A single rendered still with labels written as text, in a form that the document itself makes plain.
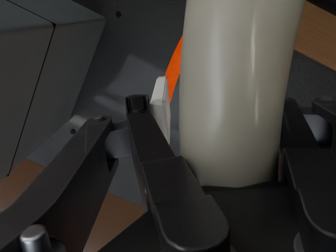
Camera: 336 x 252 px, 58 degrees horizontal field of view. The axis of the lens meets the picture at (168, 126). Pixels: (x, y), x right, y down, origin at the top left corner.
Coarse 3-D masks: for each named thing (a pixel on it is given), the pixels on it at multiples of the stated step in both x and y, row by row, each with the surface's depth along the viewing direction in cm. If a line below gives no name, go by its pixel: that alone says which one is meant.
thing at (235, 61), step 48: (192, 0) 7; (240, 0) 7; (288, 0) 7; (192, 48) 8; (240, 48) 7; (288, 48) 7; (192, 96) 8; (240, 96) 7; (192, 144) 8; (240, 144) 8
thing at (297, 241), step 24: (216, 192) 8; (240, 192) 8; (264, 192) 8; (288, 192) 8; (144, 216) 7; (240, 216) 7; (264, 216) 7; (288, 216) 7; (120, 240) 6; (144, 240) 6; (240, 240) 6; (264, 240) 6; (288, 240) 6
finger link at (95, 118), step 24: (96, 120) 14; (72, 144) 12; (96, 144) 12; (48, 168) 10; (72, 168) 10; (96, 168) 12; (24, 192) 8; (48, 192) 8; (72, 192) 9; (96, 192) 11; (0, 216) 7; (24, 216) 7; (48, 216) 8; (72, 216) 9; (96, 216) 11; (0, 240) 7; (72, 240) 9
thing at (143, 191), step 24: (144, 96) 15; (144, 120) 14; (144, 144) 11; (168, 144) 11; (144, 168) 8; (168, 168) 8; (144, 192) 9; (168, 192) 7; (192, 192) 7; (168, 216) 6; (192, 216) 6; (216, 216) 6; (168, 240) 5; (192, 240) 5; (216, 240) 5
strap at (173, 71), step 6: (180, 42) 97; (180, 48) 98; (174, 54) 99; (180, 54) 99; (174, 60) 100; (168, 66) 101; (174, 66) 100; (168, 72) 101; (174, 72) 101; (168, 78) 102; (174, 78) 102; (168, 84) 103; (174, 84) 103; (168, 90) 103
